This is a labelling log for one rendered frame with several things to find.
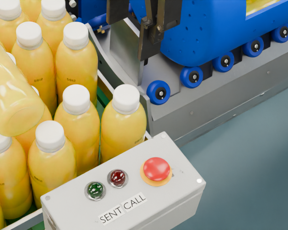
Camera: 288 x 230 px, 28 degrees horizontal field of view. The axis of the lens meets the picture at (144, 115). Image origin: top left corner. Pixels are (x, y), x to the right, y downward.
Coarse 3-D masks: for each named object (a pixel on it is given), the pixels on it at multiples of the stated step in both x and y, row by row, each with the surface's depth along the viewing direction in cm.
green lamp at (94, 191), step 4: (92, 184) 74; (96, 184) 74; (100, 184) 75; (88, 188) 74; (92, 188) 74; (96, 188) 74; (100, 188) 74; (88, 192) 74; (92, 192) 74; (96, 192) 74; (100, 192) 74; (92, 196) 74; (96, 196) 74
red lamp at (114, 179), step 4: (112, 172) 76; (116, 172) 76; (120, 172) 76; (124, 172) 76; (112, 176) 75; (116, 176) 75; (120, 176) 75; (124, 176) 76; (112, 180) 75; (116, 180) 75; (120, 180) 75; (124, 180) 76; (116, 184) 76; (120, 184) 76
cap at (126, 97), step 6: (126, 84) 85; (114, 90) 84; (120, 90) 84; (126, 90) 84; (132, 90) 84; (114, 96) 83; (120, 96) 84; (126, 96) 84; (132, 96) 84; (138, 96) 84; (114, 102) 84; (120, 102) 83; (126, 102) 83; (132, 102) 83; (138, 102) 84; (120, 108) 84; (126, 108) 83; (132, 108) 84
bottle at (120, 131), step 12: (108, 108) 86; (108, 120) 86; (120, 120) 85; (132, 120) 86; (144, 120) 88; (108, 132) 87; (120, 132) 86; (132, 132) 87; (144, 132) 90; (108, 144) 90; (120, 144) 88; (132, 144) 89; (108, 156) 93
